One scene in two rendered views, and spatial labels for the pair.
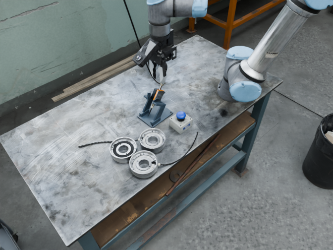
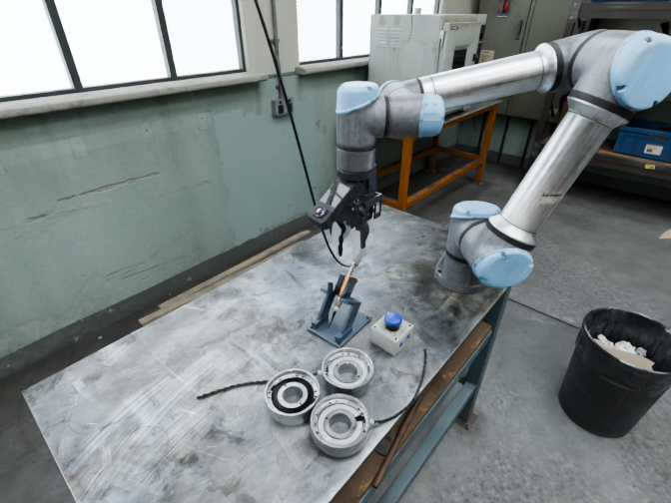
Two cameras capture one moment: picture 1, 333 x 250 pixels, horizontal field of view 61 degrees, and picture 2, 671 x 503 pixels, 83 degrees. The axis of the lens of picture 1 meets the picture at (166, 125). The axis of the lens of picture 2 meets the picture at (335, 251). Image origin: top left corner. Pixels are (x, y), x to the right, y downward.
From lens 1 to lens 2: 36 cm
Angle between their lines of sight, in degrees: 16
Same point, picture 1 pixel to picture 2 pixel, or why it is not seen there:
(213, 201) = (432, 481)
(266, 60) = (541, 209)
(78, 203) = not seen: outside the picture
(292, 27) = (588, 147)
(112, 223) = not seen: outside the picture
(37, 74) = (118, 281)
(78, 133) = (195, 369)
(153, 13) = (349, 129)
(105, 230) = not seen: outside the picture
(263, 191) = (512, 453)
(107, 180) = (265, 471)
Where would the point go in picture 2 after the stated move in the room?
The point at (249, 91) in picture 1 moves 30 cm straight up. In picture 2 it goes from (513, 265) to (557, 123)
